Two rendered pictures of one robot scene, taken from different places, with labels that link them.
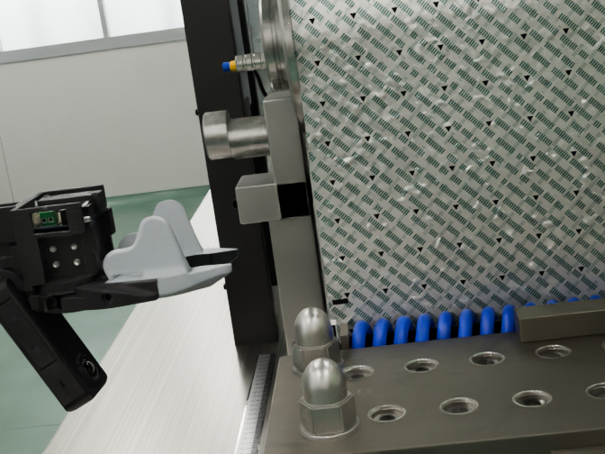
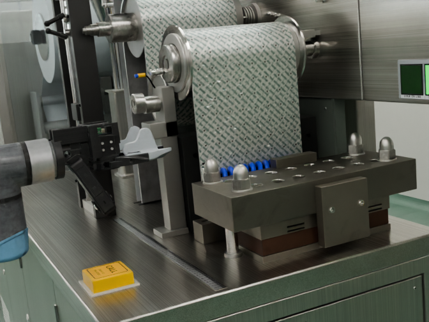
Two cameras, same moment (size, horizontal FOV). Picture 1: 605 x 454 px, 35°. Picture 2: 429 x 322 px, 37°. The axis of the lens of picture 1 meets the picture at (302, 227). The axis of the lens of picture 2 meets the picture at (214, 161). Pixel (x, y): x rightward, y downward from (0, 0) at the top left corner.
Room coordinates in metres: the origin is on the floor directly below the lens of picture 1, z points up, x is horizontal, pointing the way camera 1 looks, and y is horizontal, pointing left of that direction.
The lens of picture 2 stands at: (-0.36, 0.57, 1.28)
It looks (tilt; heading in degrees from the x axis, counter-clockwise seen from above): 11 degrees down; 330
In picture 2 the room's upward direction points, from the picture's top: 5 degrees counter-clockwise
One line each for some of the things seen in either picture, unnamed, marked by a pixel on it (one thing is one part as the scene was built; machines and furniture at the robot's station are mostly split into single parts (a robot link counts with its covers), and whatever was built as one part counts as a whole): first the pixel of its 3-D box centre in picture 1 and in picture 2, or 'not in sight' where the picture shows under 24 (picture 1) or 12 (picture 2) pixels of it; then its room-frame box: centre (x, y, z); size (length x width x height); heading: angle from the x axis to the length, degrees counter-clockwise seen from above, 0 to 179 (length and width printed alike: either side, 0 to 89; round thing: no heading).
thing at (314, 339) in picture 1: (314, 338); (211, 170); (0.64, 0.00, 1.05); 0.04 x 0.04 x 0.04
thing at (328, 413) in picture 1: (325, 394); (240, 177); (0.54, 0.00, 1.05); 0.04 x 0.04 x 0.04
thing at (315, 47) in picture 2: not in sight; (301, 49); (0.74, -0.31, 1.25); 0.07 x 0.04 x 0.04; 85
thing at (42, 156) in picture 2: not in sight; (40, 160); (0.73, 0.29, 1.11); 0.08 x 0.05 x 0.08; 175
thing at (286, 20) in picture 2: not in sight; (285, 51); (0.75, -0.27, 1.25); 0.15 x 0.01 x 0.15; 175
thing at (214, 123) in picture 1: (218, 135); (138, 103); (0.81, 0.06, 1.18); 0.04 x 0.02 x 0.04; 175
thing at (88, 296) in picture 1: (106, 289); (123, 160); (0.69, 0.15, 1.09); 0.09 x 0.05 x 0.02; 76
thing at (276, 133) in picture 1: (284, 273); (162, 162); (0.80, 0.02, 1.05); 0.06 x 0.05 x 0.31; 85
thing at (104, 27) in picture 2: not in sight; (95, 29); (1.02, 0.05, 1.33); 0.06 x 0.03 x 0.03; 85
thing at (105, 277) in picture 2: not in sight; (108, 276); (0.63, 0.23, 0.91); 0.07 x 0.07 x 0.02; 85
